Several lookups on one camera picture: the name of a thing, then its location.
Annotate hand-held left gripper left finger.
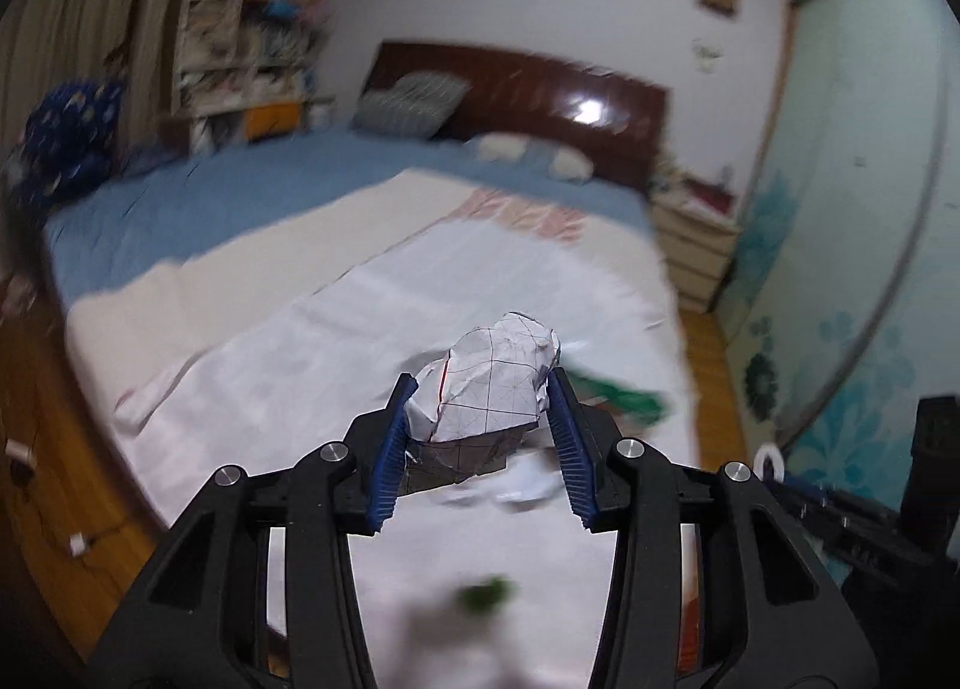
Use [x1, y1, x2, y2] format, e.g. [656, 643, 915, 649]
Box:
[88, 372, 421, 689]

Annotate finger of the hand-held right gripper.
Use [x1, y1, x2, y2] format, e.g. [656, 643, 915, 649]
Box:
[778, 475, 913, 564]

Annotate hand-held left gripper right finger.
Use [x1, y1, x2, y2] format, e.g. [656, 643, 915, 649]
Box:
[546, 366, 878, 689]

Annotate grid paper ball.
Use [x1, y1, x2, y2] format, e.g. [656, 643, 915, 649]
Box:
[401, 310, 563, 495]

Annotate crumpled white tissue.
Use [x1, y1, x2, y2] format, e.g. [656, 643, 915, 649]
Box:
[442, 434, 572, 515]

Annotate green plastic wrapper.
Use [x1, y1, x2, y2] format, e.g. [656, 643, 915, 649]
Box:
[562, 359, 668, 429]

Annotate small green scrap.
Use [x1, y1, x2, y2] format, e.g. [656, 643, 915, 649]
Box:
[457, 576, 518, 616]

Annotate cream blanket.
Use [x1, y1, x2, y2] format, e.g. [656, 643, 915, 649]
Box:
[64, 168, 481, 420]

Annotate light wooden nightstand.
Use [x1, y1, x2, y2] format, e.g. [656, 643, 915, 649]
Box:
[649, 172, 743, 315]

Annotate bed with blue sheet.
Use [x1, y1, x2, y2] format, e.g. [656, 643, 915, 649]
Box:
[41, 127, 702, 689]

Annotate flower-printed sliding wardrobe door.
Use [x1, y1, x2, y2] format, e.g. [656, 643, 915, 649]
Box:
[712, 0, 960, 510]

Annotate white pillow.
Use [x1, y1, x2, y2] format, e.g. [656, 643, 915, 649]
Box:
[469, 132, 595, 180]

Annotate striped grey pillow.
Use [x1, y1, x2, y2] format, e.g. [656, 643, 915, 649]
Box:
[351, 73, 472, 140]

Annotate orange box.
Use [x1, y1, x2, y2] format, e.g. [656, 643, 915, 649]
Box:
[246, 101, 302, 137]

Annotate dark wooden headboard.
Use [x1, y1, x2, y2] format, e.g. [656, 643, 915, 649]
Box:
[362, 40, 670, 191]

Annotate cluttered wooden bookshelf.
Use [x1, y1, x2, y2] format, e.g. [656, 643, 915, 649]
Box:
[161, 0, 335, 152]

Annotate blue printed bag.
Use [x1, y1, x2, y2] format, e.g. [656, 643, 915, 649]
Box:
[4, 80, 127, 204]

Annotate beige curtain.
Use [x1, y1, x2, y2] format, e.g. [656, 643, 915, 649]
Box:
[0, 0, 188, 161]

